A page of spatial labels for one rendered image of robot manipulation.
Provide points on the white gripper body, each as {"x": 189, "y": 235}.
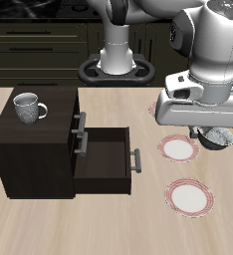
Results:
{"x": 201, "y": 114}

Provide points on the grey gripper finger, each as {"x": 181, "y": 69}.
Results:
{"x": 193, "y": 132}

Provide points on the dark grey speckled bowl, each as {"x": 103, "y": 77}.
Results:
{"x": 218, "y": 139}

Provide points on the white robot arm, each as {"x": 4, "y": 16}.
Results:
{"x": 214, "y": 50}

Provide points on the white plate with red rim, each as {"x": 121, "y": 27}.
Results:
{"x": 189, "y": 198}
{"x": 177, "y": 148}
{"x": 153, "y": 110}

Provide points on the dark wooden drawer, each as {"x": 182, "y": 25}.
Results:
{"x": 102, "y": 182}

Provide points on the dark wooden cabinet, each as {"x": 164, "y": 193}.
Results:
{"x": 35, "y": 156}

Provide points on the grey speckled mug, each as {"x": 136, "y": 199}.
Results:
{"x": 27, "y": 109}

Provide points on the dark kitchen cupboards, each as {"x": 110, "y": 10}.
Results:
{"x": 39, "y": 50}

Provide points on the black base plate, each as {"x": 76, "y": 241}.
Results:
{"x": 88, "y": 71}

